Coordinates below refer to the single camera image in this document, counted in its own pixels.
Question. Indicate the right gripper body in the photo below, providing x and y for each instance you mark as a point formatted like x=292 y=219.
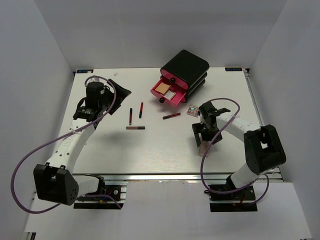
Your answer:
x=207 y=133

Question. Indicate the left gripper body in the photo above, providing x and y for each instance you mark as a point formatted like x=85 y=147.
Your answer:
x=106 y=103

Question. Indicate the peach rectangular palette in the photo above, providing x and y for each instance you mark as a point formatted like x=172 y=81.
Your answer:
x=203 y=148

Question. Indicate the clear eyeshadow palette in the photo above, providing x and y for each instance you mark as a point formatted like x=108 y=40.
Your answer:
x=193 y=111

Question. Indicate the square peach compact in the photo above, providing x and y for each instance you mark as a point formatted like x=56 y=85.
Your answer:
x=162 y=88

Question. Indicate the peach compact with label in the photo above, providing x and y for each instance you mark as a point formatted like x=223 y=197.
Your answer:
x=169 y=94

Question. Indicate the black pink drawer organizer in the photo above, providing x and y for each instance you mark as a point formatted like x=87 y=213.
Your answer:
x=185 y=73

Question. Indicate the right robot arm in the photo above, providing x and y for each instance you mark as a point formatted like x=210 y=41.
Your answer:
x=262 y=145

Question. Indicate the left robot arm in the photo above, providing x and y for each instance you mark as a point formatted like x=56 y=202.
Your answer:
x=54 y=180

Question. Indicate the dark lip gloss vertical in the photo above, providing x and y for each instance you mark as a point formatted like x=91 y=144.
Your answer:
x=130 y=116

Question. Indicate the red lip gloss upright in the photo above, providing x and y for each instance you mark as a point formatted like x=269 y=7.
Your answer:
x=141 y=110

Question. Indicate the left blue corner label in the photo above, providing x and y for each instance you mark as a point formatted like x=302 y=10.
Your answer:
x=84 y=71

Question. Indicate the blue corner label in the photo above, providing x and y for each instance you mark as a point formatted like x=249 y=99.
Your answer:
x=233 y=69
x=84 y=71

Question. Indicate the horizontal lip gloss tube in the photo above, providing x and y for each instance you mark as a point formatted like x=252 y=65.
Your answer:
x=135 y=127

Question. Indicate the red lip gloss tube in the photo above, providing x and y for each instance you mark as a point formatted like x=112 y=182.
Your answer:
x=171 y=116

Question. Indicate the right blue corner label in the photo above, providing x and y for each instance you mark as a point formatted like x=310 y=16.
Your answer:
x=233 y=69

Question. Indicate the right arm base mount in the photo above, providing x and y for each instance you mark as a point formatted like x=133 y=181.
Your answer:
x=242 y=201

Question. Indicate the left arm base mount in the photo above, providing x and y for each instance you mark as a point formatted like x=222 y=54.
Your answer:
x=113 y=198

